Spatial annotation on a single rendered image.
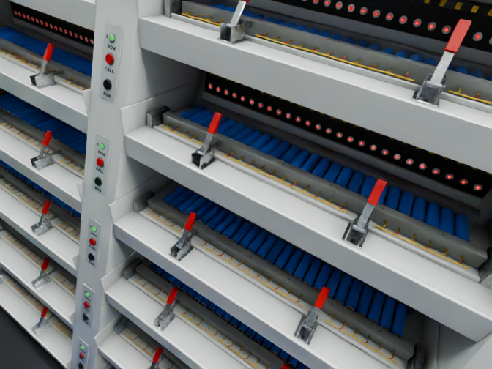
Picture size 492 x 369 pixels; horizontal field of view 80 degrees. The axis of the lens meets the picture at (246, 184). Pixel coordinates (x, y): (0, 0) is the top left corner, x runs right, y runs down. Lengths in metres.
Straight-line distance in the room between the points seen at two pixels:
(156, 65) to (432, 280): 0.55
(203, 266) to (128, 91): 0.34
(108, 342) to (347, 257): 0.70
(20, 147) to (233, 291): 0.67
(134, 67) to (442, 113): 0.45
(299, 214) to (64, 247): 0.65
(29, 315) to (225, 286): 0.84
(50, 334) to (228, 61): 1.03
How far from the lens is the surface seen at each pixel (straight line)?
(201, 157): 0.48
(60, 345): 1.19
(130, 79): 0.56
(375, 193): 0.43
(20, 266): 1.17
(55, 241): 0.93
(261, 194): 0.46
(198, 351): 0.71
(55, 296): 1.06
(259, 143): 0.55
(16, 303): 1.33
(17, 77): 0.86
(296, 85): 0.41
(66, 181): 0.80
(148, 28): 0.54
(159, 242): 0.62
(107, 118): 0.61
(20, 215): 1.04
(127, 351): 0.93
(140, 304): 0.77
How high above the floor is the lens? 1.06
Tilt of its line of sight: 23 degrees down
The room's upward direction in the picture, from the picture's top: 18 degrees clockwise
